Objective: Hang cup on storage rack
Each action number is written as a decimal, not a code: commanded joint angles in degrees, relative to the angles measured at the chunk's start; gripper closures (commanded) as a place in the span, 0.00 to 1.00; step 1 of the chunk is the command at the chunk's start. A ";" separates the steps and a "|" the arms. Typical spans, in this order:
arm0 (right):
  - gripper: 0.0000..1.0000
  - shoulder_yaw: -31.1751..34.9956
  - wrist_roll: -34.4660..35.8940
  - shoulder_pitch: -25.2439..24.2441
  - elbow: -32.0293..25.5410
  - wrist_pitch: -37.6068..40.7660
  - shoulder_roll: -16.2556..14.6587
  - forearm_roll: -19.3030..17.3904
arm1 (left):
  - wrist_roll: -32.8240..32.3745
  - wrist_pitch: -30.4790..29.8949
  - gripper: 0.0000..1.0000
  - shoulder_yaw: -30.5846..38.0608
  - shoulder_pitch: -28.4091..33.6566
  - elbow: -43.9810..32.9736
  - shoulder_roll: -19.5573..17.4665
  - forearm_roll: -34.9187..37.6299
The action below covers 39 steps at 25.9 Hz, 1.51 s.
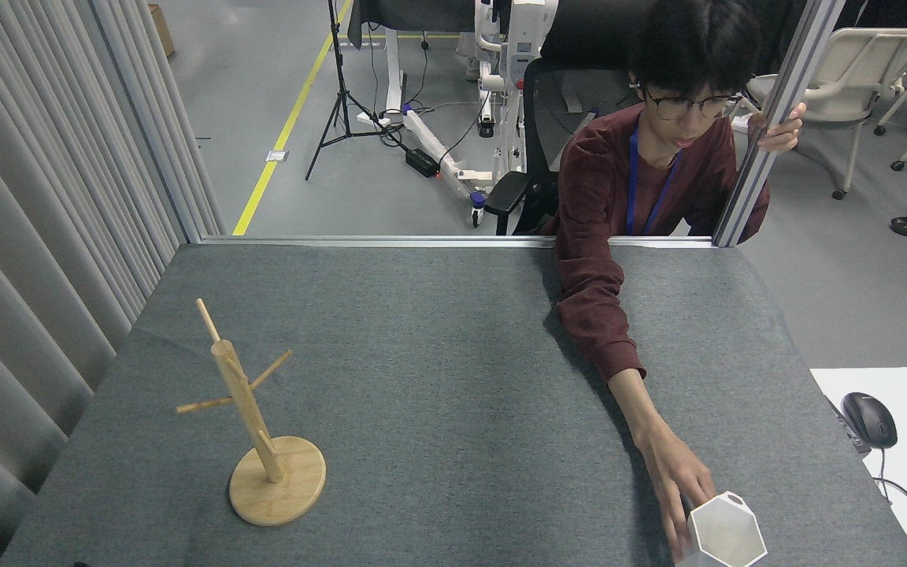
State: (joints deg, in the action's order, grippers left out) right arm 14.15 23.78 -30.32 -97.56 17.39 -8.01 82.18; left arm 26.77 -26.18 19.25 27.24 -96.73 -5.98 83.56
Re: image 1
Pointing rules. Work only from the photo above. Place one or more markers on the black computer mouse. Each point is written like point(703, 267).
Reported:
point(869, 419)

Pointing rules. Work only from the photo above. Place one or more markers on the white wheeled stand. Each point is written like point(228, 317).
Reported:
point(516, 47)

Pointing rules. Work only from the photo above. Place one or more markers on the person's left hand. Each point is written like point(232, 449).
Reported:
point(780, 138)

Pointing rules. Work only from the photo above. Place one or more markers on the silver aluminium post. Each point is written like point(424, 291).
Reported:
point(784, 87)

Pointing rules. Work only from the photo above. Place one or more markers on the grey floor plate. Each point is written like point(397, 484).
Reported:
point(277, 156)

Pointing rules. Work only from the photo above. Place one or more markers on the white hexagonal cup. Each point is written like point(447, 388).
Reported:
point(725, 537)

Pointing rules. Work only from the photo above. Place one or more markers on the white armchair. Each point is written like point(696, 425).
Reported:
point(855, 79)

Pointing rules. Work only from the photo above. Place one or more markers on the silver table rail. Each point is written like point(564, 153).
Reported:
point(383, 241)

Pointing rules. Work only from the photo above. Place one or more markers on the dark grey table mat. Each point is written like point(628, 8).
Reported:
point(438, 370)

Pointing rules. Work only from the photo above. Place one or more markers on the seated person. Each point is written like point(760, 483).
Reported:
point(603, 197)

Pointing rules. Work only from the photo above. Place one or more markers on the black slim device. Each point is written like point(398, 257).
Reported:
point(851, 431)

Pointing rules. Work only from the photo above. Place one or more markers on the wooden cup rack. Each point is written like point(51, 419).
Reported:
point(276, 488)

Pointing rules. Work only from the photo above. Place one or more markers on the grey curtain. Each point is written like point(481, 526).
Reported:
point(28, 197)

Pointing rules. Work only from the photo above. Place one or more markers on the black tripod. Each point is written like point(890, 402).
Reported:
point(341, 87)

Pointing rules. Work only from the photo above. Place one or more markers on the cardboard box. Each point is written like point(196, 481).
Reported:
point(162, 30)

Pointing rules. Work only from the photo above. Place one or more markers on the white-legged desk with dark cloth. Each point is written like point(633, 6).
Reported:
point(393, 71)

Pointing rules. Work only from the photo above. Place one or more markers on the person's right forearm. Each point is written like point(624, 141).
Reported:
point(603, 346)

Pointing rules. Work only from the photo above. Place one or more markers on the person's right hand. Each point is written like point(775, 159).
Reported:
point(678, 476)

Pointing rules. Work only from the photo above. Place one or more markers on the black office chair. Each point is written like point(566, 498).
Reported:
point(536, 118)

